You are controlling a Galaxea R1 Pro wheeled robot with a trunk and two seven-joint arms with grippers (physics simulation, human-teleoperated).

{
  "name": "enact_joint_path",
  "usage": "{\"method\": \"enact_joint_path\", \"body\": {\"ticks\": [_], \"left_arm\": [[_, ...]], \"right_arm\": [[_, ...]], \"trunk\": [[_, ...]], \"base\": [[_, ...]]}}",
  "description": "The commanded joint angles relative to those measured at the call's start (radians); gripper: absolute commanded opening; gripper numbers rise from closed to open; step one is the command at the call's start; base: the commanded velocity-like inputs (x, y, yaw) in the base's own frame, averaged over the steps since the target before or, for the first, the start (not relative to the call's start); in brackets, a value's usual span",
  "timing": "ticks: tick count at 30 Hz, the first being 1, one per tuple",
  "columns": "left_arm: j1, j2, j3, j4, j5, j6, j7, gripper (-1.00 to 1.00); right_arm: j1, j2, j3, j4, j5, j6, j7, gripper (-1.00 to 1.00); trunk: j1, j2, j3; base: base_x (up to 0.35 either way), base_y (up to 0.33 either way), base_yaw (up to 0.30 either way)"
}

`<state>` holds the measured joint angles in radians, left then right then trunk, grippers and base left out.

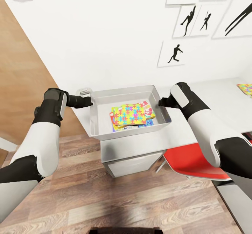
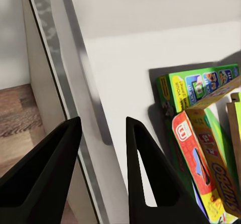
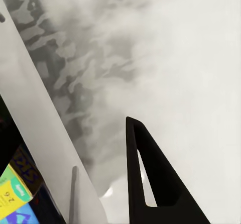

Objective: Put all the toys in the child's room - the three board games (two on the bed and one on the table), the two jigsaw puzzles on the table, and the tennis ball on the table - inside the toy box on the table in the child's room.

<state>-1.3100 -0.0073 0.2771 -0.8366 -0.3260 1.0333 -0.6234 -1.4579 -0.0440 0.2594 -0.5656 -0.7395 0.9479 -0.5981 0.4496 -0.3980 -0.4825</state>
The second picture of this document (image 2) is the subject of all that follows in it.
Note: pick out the jigsaw puzzle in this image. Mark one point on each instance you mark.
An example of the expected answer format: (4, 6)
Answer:
(234, 113)

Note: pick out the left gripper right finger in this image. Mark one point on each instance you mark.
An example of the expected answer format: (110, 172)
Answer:
(175, 204)

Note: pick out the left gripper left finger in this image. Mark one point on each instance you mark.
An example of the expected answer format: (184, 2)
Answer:
(35, 190)

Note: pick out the toy box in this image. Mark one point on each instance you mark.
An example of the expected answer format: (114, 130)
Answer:
(113, 51)

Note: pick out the board game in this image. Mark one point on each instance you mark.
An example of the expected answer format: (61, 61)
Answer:
(179, 90)
(205, 126)

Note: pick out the desk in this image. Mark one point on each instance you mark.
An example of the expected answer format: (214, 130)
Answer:
(56, 105)

